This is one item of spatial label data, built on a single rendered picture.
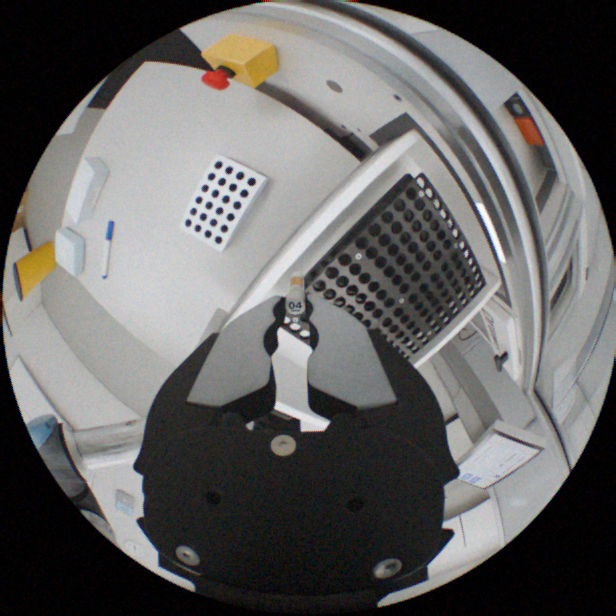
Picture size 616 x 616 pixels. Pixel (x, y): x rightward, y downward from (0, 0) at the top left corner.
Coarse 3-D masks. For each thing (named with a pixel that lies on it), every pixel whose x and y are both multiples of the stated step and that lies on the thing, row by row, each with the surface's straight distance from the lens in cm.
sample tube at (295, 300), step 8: (296, 272) 17; (296, 280) 15; (288, 288) 15; (296, 288) 14; (304, 288) 15; (288, 296) 13; (296, 296) 13; (304, 296) 14; (288, 304) 13; (296, 304) 13; (304, 304) 13; (296, 312) 13
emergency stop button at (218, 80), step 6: (210, 72) 28; (216, 72) 29; (222, 72) 28; (204, 78) 28; (210, 78) 27; (216, 78) 27; (222, 78) 27; (210, 84) 28; (216, 84) 27; (222, 84) 27; (228, 84) 28
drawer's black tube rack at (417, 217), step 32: (416, 192) 23; (384, 224) 21; (416, 224) 26; (352, 256) 21; (384, 256) 22; (416, 256) 28; (448, 256) 26; (320, 288) 23; (352, 288) 26; (384, 288) 24; (416, 288) 25; (448, 288) 28; (480, 288) 32; (384, 320) 29; (416, 320) 28; (448, 320) 31; (416, 352) 31
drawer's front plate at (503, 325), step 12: (492, 300) 41; (480, 312) 49; (492, 312) 41; (504, 312) 39; (492, 324) 47; (504, 324) 39; (492, 336) 54; (504, 336) 44; (504, 348) 51; (516, 348) 48; (516, 360) 53; (516, 372) 60
